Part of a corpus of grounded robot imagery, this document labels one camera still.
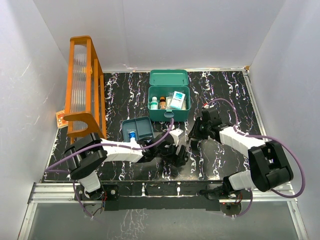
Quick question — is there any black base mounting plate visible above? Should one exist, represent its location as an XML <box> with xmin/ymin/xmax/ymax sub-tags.
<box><xmin>76</xmin><ymin>180</ymin><xmax>251</xmax><ymax>212</ymax></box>

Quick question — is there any teal wipe packet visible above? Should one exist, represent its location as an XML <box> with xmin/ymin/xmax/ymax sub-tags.
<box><xmin>170</xmin><ymin>91</ymin><xmax>186</xmax><ymax>110</ymax></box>

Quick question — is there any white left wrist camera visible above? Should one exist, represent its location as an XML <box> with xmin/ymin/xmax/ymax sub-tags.
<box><xmin>169</xmin><ymin>128</ymin><xmax>184</xmax><ymax>146</ymax></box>

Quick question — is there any brown orange-cap bottle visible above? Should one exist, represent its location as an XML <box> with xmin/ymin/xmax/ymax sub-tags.
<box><xmin>158</xmin><ymin>96</ymin><xmax>167</xmax><ymax>110</ymax></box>

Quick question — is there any white medicine bottle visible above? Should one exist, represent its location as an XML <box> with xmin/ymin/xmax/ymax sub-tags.
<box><xmin>150</xmin><ymin>96</ymin><xmax>159</xmax><ymax>110</ymax></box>

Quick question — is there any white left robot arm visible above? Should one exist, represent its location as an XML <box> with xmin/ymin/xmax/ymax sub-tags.
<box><xmin>64</xmin><ymin>133</ymin><xmax>188</xmax><ymax>200</ymax></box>

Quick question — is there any dark teal tray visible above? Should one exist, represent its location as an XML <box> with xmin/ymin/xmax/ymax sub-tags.
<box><xmin>121</xmin><ymin>116</ymin><xmax>154</xmax><ymax>142</ymax></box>

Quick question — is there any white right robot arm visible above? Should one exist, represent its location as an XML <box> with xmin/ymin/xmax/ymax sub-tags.
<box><xmin>188</xmin><ymin>109</ymin><xmax>294</xmax><ymax>199</ymax></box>

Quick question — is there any white blue bandage roll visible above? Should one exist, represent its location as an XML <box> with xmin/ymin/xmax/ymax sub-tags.
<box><xmin>128</xmin><ymin>131</ymin><xmax>137</xmax><ymax>143</ymax></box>

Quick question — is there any orange wooden rack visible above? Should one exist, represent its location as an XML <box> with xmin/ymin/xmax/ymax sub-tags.
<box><xmin>63</xmin><ymin>35</ymin><xmax>107</xmax><ymax>144</ymax></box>

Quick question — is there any teal medicine box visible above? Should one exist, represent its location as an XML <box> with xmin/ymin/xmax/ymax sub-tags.
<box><xmin>147</xmin><ymin>69</ymin><xmax>191</xmax><ymax>122</ymax></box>

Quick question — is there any orange card box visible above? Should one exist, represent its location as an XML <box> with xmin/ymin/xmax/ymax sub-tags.
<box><xmin>56</xmin><ymin>110</ymin><xmax>68</xmax><ymax>129</ymax></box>

